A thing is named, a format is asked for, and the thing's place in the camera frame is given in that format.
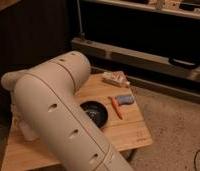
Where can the wooden table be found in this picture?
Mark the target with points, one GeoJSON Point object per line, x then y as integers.
{"type": "Point", "coordinates": [129, 130]}

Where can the orange carrot toy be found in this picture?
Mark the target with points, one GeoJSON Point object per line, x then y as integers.
{"type": "Point", "coordinates": [116, 107]}

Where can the black bowl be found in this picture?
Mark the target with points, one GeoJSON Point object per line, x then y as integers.
{"type": "Point", "coordinates": [96, 111]}

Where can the blue grey handheld tool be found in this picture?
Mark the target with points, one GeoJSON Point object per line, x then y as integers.
{"type": "Point", "coordinates": [125, 99]}

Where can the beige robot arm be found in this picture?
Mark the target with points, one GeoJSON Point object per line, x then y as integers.
{"type": "Point", "coordinates": [74, 65]}

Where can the black handle on bench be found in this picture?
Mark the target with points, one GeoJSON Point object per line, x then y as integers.
{"type": "Point", "coordinates": [183, 65]}

